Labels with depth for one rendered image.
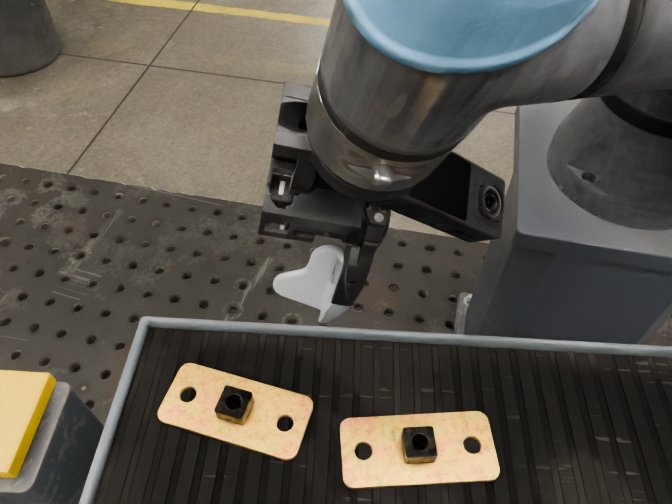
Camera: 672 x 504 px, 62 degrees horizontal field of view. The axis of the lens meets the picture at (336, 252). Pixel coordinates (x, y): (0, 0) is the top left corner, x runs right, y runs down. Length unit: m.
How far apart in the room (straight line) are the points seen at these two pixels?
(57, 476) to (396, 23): 0.33
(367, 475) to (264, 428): 0.06
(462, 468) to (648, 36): 0.22
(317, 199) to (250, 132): 2.02
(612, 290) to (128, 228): 0.81
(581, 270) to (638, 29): 0.37
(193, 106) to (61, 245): 1.52
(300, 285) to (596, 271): 0.29
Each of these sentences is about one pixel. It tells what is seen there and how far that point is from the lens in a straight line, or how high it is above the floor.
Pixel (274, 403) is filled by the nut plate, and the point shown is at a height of 1.16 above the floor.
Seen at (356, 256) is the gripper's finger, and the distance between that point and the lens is 0.37.
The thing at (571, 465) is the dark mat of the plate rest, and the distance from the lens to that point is 0.35.
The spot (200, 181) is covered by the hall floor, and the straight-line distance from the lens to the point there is 2.17.
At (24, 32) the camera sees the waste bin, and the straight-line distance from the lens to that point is 2.92.
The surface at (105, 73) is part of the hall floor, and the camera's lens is 2.86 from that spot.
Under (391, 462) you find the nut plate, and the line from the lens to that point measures 0.32.
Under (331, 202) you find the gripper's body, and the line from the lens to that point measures 0.34.
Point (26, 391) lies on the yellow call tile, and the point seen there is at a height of 1.16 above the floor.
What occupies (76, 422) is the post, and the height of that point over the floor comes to 1.12.
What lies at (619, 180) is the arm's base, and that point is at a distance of 0.53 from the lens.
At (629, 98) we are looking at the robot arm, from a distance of 0.51.
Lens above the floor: 1.47
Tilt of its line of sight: 51 degrees down
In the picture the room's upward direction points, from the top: straight up
